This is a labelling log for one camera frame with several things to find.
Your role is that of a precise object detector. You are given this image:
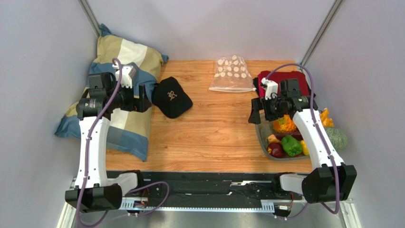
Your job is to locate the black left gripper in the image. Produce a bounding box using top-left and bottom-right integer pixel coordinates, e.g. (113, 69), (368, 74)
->
(107, 82), (152, 113)

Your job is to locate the clear dotted zip top bag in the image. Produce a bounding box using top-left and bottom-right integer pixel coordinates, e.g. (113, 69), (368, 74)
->
(209, 55), (256, 93)

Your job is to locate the dark red sweet potato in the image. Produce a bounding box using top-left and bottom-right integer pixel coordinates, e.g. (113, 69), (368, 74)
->
(267, 131), (303, 144)

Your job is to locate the green bell pepper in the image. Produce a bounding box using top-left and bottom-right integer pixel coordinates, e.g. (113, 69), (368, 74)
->
(281, 135), (303, 157)

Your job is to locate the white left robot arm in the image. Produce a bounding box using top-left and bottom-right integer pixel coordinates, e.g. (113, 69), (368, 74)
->
(65, 71), (151, 213)

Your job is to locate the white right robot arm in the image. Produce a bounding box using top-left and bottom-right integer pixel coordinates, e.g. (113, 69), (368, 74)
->
(249, 78), (357, 204)

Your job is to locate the clear plastic food tray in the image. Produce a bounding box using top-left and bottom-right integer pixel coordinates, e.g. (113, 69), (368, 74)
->
(255, 113), (309, 161)

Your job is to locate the black folded cloth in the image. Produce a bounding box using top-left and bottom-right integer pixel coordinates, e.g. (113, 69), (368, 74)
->
(252, 77), (260, 97)

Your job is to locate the black baseball cap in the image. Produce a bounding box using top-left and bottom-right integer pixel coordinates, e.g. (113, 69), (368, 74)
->
(152, 76), (193, 119)

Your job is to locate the blue beige plaid pillow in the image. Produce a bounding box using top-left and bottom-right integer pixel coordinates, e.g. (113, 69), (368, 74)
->
(54, 23), (169, 162)

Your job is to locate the red folded cloth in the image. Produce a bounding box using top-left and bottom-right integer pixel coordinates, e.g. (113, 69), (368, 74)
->
(257, 70), (311, 99)

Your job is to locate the orange spiky gourd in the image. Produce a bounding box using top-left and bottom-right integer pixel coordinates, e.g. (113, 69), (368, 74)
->
(272, 114), (297, 133)

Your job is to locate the yellow bell pepper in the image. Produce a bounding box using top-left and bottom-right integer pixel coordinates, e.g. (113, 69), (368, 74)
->
(300, 140), (309, 156)

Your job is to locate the orange finger fruit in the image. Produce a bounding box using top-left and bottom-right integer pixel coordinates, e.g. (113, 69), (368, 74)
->
(319, 108), (334, 128)

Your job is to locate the green netted melon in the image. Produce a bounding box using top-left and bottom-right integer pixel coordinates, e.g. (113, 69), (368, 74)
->
(325, 127), (348, 152)

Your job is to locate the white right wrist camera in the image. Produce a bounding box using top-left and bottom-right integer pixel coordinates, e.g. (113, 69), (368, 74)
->
(260, 78), (279, 100)

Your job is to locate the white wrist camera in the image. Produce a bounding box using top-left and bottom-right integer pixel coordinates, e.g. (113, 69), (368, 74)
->
(260, 78), (279, 100)
(112, 64), (136, 88)

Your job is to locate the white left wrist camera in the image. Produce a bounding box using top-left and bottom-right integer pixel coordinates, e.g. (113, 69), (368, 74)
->
(112, 64), (136, 88)

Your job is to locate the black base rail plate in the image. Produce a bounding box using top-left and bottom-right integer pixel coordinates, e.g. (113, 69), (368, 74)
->
(120, 171), (305, 216)

